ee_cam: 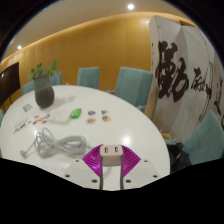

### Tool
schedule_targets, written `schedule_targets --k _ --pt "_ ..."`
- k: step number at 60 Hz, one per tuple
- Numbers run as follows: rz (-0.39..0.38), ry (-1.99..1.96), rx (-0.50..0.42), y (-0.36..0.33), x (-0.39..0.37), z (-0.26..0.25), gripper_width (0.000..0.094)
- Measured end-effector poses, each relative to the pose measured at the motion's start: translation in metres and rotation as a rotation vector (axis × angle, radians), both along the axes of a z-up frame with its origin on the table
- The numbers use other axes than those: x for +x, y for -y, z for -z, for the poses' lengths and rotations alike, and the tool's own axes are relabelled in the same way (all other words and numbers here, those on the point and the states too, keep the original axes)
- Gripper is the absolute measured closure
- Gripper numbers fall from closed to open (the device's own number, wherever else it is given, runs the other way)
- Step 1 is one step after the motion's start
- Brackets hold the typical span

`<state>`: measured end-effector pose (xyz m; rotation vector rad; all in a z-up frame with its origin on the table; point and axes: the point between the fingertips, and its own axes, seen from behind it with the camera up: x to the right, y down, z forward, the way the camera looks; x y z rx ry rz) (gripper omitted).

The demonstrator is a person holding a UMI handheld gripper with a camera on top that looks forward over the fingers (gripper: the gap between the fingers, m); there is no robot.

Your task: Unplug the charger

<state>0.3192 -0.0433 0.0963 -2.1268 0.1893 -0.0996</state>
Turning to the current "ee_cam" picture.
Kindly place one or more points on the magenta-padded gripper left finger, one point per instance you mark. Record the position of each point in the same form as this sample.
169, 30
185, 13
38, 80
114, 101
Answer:
90, 159

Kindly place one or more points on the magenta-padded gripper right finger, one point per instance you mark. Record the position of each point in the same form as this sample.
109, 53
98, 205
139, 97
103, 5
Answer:
130, 160

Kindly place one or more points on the small pinkish-white charger block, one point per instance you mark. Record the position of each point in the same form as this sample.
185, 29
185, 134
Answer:
111, 154

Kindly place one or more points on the white power strip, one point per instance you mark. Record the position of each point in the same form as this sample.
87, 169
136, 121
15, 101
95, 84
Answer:
61, 167

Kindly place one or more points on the round orange-print badge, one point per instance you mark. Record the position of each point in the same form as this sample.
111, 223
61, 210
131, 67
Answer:
90, 120

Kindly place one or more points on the round orange-blue-print badge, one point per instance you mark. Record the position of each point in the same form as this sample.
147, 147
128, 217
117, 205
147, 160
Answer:
106, 118

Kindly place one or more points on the round blue-print badge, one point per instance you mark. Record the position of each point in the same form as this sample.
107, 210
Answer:
91, 113

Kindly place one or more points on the black bag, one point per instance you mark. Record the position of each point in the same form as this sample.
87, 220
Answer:
178, 156

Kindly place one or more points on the small green packet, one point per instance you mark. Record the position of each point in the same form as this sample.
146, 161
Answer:
76, 113

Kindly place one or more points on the round multicolour-print badge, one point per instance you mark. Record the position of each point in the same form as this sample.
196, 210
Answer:
104, 112

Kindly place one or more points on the flat white box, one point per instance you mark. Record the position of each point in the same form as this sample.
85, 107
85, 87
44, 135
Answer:
61, 116

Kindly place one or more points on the row of colourful stickers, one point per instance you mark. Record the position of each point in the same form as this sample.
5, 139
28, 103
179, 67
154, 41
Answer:
31, 121

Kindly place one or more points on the teal upholstered chair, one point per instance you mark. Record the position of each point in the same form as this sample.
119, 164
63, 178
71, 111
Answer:
206, 140
56, 78
28, 88
88, 77
133, 86

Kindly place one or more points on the green plant in dark vase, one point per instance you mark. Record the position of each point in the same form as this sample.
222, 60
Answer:
43, 93

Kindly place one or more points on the small grey card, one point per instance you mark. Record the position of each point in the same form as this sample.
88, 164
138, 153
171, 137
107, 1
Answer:
27, 107

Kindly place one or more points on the white calligraphy folding screen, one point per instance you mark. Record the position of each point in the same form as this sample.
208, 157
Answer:
186, 80

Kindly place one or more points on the round ceiling spotlight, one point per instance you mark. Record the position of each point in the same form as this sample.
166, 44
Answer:
19, 47
130, 6

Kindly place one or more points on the dark wall screen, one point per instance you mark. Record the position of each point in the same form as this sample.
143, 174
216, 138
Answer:
9, 83

